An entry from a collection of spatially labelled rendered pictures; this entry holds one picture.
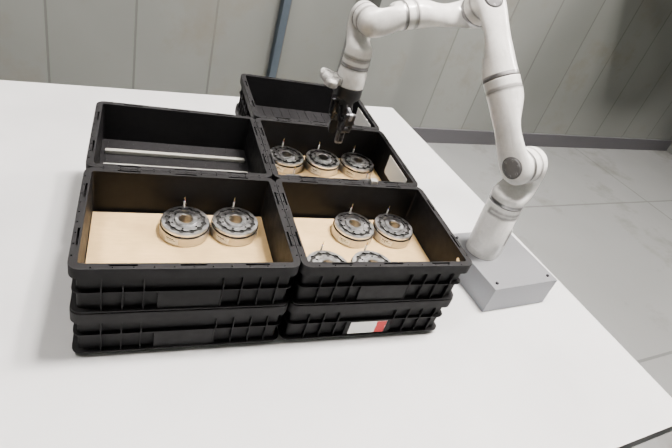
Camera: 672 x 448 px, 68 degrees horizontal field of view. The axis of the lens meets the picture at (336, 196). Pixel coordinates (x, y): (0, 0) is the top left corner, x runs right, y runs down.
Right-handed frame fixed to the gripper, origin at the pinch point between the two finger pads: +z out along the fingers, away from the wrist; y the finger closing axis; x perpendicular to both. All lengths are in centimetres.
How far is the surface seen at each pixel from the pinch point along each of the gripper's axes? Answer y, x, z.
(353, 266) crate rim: -48.1, 9.9, 4.3
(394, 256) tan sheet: -34.5, -8.6, 14.3
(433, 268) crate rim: -48.3, -8.9, 5.2
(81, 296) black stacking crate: -47, 58, 12
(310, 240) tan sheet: -28.9, 11.6, 14.1
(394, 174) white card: -7.0, -18.1, 8.1
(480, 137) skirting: 186, -208, 89
